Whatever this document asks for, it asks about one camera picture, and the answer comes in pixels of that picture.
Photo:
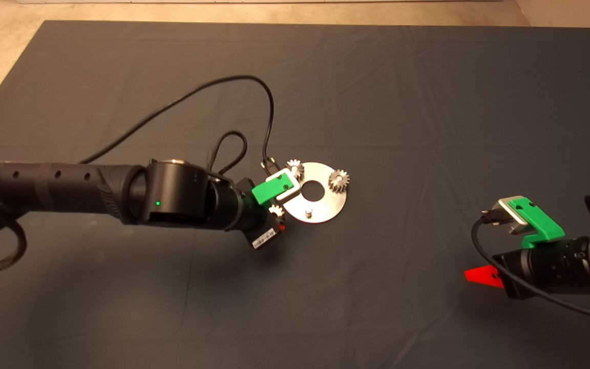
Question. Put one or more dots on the green left camera mount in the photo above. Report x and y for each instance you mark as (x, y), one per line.
(269, 189)

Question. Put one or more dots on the small steel planetary gear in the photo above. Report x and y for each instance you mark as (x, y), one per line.
(338, 183)
(295, 165)
(276, 210)

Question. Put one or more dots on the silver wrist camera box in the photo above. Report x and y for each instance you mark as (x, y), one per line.
(291, 193)
(506, 208)

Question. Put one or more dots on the green right camera mount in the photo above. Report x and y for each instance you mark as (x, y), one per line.
(538, 221)

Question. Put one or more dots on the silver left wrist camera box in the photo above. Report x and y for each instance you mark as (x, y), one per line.
(291, 193)

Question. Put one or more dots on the round metal carrier plate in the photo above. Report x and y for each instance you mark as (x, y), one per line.
(325, 205)

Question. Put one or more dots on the dark grey table cloth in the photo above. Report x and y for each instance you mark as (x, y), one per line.
(377, 92)

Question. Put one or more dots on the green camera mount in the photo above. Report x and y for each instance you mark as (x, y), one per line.
(538, 221)
(269, 189)

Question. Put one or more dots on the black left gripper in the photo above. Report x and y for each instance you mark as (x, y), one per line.
(256, 223)

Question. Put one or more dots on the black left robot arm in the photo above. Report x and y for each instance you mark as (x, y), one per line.
(95, 187)

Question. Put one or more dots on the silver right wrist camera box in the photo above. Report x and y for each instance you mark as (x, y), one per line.
(506, 208)

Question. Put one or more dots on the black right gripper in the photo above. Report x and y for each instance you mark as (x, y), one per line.
(546, 267)

